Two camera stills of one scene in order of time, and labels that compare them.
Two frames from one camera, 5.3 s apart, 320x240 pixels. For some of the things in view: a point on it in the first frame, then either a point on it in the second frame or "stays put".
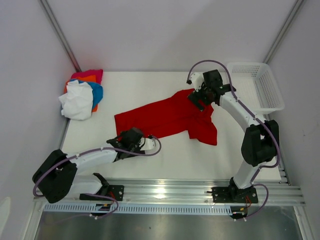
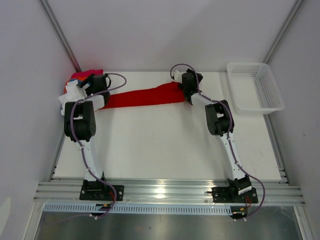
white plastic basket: (254, 84) stays put
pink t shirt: (98, 73) stays put
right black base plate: (227, 194) stays put
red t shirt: (181, 115) → (169, 92)
